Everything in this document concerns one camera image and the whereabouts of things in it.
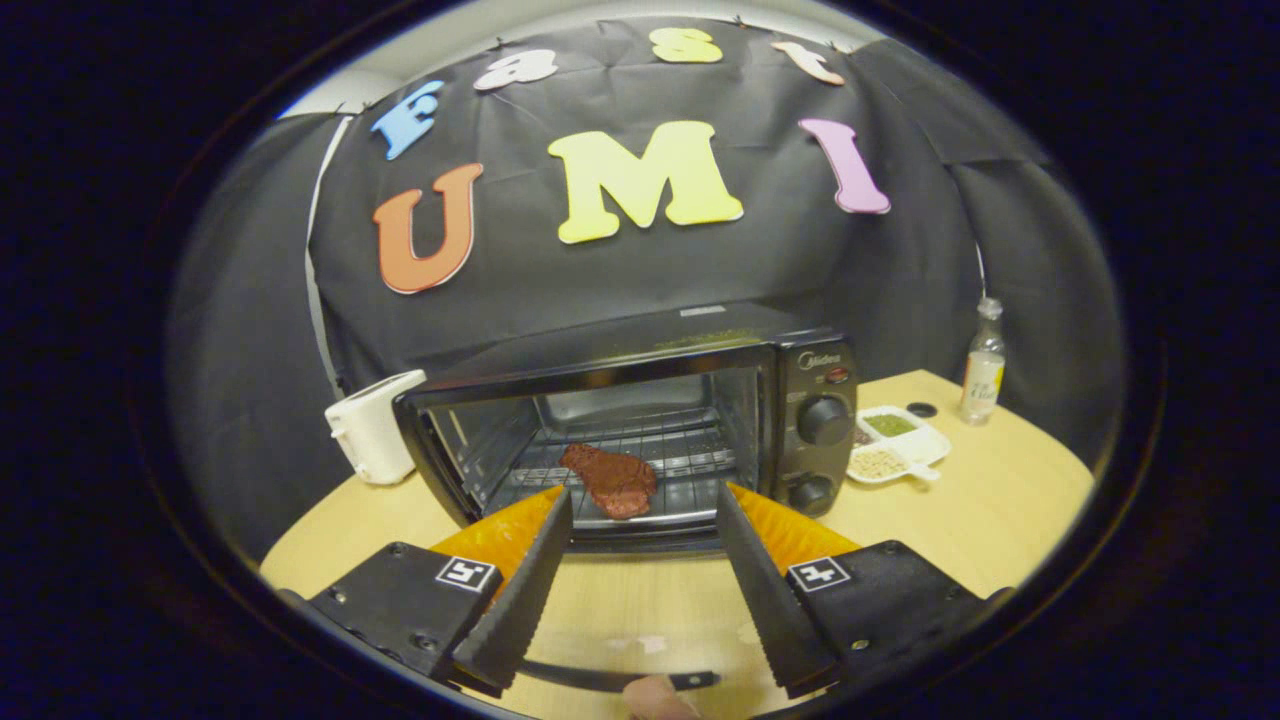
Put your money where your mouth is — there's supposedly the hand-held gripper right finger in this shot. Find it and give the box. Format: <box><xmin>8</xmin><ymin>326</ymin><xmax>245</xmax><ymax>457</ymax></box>
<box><xmin>715</xmin><ymin>482</ymin><xmax>1011</xmax><ymax>698</ymax></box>

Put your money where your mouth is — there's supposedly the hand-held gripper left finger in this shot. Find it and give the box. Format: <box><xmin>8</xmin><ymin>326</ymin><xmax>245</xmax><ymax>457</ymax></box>
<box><xmin>275</xmin><ymin>487</ymin><xmax>574</xmax><ymax>698</ymax></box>

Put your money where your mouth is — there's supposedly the raw red steak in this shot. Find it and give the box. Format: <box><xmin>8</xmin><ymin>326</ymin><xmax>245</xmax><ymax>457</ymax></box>
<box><xmin>558</xmin><ymin>443</ymin><xmax>658</xmax><ymax>519</ymax></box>

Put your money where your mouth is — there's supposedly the black toaster oven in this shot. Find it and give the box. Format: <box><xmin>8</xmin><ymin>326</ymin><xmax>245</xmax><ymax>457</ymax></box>
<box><xmin>393</xmin><ymin>303</ymin><xmax>859</xmax><ymax>693</ymax></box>

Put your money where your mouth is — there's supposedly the white bread toaster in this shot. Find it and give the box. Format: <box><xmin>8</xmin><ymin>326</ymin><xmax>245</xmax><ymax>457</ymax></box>
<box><xmin>325</xmin><ymin>370</ymin><xmax>427</xmax><ymax>486</ymax></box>

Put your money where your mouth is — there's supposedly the white divided dish with seeds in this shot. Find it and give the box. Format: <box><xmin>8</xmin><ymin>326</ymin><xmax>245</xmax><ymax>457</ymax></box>
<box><xmin>847</xmin><ymin>405</ymin><xmax>951</xmax><ymax>485</ymax></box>

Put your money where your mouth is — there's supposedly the clear bottle with yellow label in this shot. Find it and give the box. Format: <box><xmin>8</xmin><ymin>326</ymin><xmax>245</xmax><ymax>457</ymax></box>
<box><xmin>961</xmin><ymin>297</ymin><xmax>1007</xmax><ymax>426</ymax></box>

